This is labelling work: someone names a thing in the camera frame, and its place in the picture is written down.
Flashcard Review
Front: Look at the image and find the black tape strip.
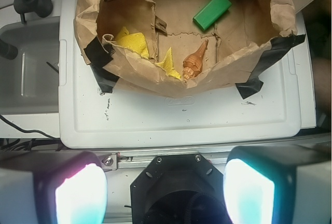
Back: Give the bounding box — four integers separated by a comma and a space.
236, 34, 306, 100
84, 36, 119, 93

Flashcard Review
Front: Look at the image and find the yellow cloth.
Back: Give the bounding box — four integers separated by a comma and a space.
115, 26, 181, 80

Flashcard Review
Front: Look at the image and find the brown paper bag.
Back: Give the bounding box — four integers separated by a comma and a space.
74, 0, 298, 98

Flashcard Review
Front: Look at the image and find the green rectangular block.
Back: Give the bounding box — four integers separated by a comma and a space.
192, 0, 232, 31

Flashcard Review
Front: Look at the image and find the black tape strip right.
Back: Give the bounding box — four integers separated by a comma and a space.
236, 34, 306, 100

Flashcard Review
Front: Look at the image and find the black cable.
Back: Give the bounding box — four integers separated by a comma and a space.
0, 114, 61, 139

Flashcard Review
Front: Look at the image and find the white plastic bin lid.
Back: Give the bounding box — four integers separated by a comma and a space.
59, 0, 316, 149

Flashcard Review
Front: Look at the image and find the aluminium extrusion rail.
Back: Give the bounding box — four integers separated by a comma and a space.
100, 133, 332, 171

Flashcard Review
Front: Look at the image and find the black tape strip left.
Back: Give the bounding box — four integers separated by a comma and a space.
84, 36, 119, 93

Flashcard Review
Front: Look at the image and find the orange conch shell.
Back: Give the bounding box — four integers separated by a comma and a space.
183, 40, 209, 81

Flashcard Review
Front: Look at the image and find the clear plastic storage bin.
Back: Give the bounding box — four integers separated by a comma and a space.
1, 17, 60, 115

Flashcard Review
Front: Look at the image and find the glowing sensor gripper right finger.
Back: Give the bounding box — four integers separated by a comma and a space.
223, 145, 331, 223

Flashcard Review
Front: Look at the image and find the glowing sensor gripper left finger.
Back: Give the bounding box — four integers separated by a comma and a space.
1, 151, 107, 223

